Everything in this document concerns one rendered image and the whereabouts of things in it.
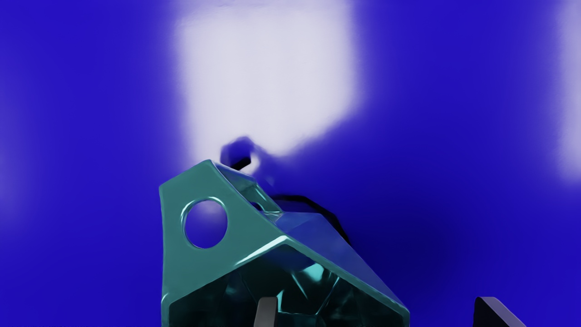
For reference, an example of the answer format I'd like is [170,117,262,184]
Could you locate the teal faceted mug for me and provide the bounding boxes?
[158,159,410,327]

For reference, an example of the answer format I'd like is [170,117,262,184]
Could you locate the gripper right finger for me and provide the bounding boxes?
[473,297,527,327]

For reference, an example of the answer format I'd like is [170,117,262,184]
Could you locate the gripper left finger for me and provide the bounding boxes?
[253,297,279,327]

